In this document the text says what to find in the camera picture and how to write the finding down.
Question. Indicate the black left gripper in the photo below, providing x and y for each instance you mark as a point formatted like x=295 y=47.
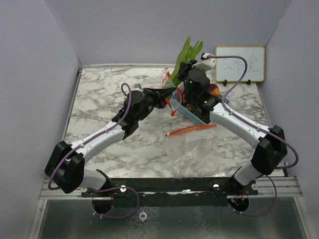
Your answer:
x=163 y=93

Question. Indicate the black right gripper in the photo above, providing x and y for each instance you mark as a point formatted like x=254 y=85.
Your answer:
x=186 y=68

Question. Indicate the green leafy vegetable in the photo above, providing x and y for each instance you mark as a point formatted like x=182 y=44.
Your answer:
x=187 y=54

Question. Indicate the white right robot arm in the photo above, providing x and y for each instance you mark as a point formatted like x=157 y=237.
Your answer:
x=267 y=142

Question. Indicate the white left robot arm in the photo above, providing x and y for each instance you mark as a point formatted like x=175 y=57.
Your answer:
x=66 y=166

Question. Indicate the light blue perforated plastic basket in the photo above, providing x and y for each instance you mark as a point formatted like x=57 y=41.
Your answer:
x=198 y=112

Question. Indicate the red and orange meat slab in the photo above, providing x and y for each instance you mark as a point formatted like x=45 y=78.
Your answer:
x=213 y=89

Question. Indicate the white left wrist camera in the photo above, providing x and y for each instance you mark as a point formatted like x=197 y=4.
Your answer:
x=137 y=87

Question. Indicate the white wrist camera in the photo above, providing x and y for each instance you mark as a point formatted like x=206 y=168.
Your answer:
x=206 y=62
x=137 y=87

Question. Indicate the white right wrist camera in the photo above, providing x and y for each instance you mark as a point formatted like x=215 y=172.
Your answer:
x=206 y=62

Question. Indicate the small whiteboard wooden frame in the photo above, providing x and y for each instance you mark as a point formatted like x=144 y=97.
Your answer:
x=231 y=69

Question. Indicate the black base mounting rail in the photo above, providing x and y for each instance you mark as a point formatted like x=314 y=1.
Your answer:
x=170 y=192

